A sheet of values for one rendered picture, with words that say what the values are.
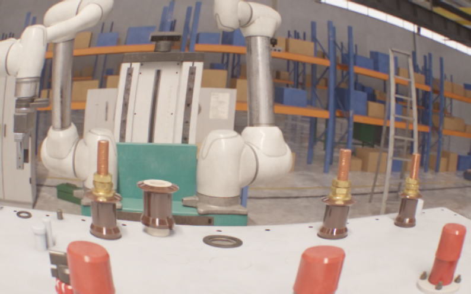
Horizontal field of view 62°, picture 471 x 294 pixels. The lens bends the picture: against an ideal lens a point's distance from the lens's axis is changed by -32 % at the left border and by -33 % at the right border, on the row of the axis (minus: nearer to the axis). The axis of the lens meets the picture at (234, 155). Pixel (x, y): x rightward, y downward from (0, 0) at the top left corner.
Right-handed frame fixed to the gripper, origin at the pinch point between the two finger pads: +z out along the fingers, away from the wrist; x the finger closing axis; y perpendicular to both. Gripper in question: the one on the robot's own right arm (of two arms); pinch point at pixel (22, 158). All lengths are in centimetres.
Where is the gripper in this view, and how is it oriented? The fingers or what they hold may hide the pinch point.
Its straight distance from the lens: 129.7
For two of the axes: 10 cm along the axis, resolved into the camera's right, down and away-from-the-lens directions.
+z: -0.8, 9.8, 1.6
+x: 2.3, 1.8, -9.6
